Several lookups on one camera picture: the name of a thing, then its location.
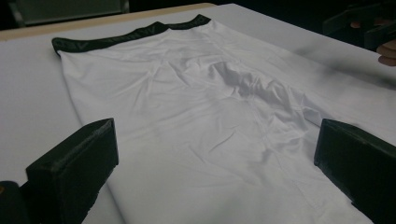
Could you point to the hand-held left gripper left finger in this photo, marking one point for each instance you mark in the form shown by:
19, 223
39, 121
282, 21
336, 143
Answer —
71, 168

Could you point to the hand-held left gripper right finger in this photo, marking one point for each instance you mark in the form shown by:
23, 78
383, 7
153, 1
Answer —
361, 165

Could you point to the white pants with black waistband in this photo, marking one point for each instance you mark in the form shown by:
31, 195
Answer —
193, 109

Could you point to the wooden table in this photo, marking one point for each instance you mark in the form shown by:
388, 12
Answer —
93, 21

